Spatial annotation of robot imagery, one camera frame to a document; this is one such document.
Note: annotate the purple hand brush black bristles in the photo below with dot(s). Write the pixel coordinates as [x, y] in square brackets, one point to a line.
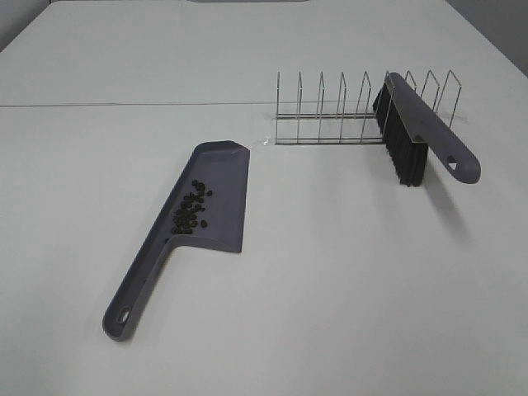
[410, 129]

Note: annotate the purple dustpan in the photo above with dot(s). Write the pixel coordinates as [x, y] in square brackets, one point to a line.
[223, 167]

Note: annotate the metal wire rack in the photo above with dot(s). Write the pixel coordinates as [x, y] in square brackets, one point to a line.
[348, 117]

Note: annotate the pile of coffee beans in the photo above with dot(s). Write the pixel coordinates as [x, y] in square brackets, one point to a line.
[190, 212]

